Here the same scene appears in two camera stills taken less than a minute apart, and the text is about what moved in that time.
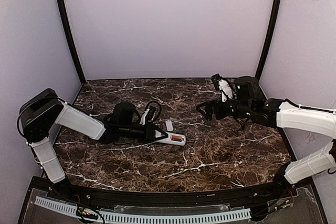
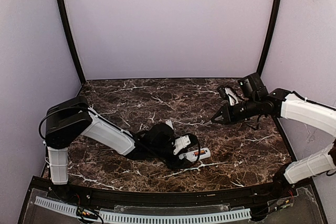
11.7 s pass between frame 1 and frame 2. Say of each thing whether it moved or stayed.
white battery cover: stayed
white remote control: moved
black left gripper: moved
